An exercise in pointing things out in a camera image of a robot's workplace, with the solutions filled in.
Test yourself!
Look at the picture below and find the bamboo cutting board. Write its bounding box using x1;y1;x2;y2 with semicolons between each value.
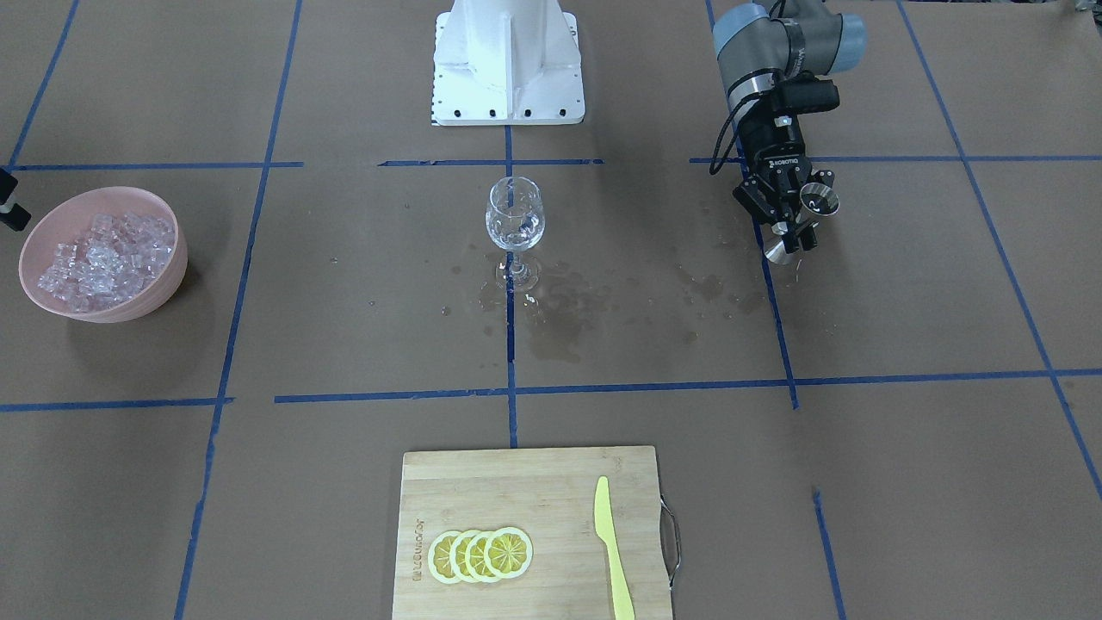
391;446;674;619

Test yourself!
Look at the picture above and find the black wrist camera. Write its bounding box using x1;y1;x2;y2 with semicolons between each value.
769;74;841;116

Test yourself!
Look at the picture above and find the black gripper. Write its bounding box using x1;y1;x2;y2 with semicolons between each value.
733;91;838;252

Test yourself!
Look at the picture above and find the clear wine glass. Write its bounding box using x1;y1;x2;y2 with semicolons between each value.
486;176;545;293

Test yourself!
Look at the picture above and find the yellow plastic knife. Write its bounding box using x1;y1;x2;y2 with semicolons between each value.
591;475;636;619

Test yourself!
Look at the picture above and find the pile of clear ice cubes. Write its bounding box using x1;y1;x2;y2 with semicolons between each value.
36;213;176;313

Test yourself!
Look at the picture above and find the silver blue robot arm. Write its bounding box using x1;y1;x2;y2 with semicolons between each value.
709;1;869;264

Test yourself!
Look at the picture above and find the white pedestal column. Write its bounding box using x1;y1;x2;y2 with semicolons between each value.
430;1;586;127

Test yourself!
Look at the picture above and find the pink bowl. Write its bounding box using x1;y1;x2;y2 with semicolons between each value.
19;187;188;323

